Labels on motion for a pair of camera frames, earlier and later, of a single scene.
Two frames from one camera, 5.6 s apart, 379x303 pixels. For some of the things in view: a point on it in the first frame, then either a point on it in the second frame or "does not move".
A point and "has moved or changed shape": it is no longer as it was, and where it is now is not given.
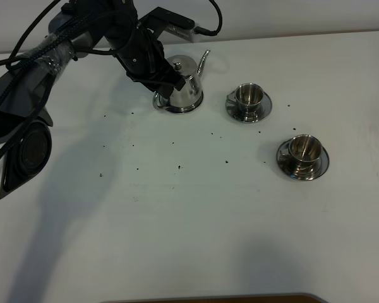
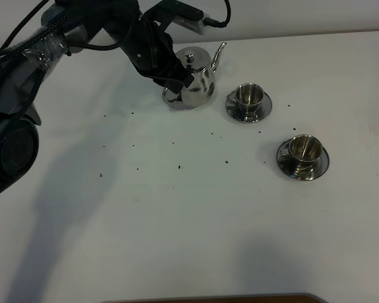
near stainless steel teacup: x=305 y=151 does not move
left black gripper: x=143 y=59 to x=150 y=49
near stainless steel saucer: x=285 y=163 does not move
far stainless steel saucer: x=263 y=110 does not move
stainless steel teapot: x=190 y=95 has moved or changed shape
